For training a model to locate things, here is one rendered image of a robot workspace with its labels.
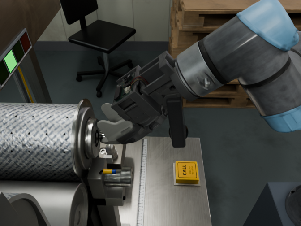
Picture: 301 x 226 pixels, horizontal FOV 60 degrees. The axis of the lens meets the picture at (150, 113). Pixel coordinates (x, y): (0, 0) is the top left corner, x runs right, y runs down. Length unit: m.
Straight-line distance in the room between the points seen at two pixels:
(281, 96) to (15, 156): 0.42
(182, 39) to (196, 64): 1.69
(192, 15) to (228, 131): 0.99
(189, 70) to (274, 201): 0.61
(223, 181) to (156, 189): 1.19
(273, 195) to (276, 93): 0.55
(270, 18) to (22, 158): 0.42
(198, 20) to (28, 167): 1.67
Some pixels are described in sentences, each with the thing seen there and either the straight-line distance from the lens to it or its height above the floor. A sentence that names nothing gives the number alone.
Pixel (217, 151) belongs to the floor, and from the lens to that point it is 2.13.
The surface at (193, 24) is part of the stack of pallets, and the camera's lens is 1.99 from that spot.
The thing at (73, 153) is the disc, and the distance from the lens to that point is 0.44.
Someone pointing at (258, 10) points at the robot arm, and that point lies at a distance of 0.37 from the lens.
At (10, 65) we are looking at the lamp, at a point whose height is 1.18.
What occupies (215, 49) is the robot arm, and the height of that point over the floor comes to 1.44.
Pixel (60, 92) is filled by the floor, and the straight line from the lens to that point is 2.74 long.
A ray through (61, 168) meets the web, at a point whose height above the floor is 1.24.
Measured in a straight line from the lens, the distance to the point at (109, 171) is 0.47.
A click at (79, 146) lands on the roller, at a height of 1.28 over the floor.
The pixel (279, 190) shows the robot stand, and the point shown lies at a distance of 0.92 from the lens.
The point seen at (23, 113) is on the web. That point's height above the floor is 1.31.
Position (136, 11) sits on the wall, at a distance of 3.07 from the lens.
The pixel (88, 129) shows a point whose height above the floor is 1.28.
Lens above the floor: 1.62
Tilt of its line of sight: 43 degrees down
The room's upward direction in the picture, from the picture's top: straight up
